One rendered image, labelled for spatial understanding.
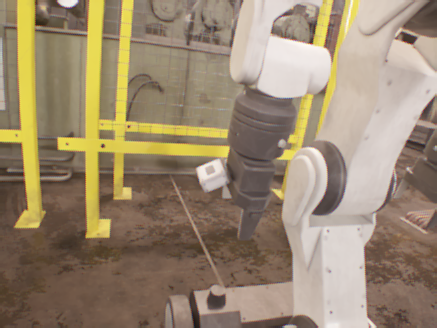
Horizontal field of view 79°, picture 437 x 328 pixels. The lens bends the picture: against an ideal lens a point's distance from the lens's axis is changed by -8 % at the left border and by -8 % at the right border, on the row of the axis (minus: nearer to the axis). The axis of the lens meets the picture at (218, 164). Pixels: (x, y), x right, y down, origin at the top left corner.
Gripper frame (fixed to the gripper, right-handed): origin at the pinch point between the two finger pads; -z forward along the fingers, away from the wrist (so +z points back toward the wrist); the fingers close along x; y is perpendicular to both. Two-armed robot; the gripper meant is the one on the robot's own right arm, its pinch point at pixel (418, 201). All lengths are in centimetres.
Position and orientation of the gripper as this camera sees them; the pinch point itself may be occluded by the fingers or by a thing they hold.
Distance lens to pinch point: 76.4
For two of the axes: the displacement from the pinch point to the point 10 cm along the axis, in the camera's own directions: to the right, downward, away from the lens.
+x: -2.3, -5.2, 8.2
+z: 1.9, -8.5, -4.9
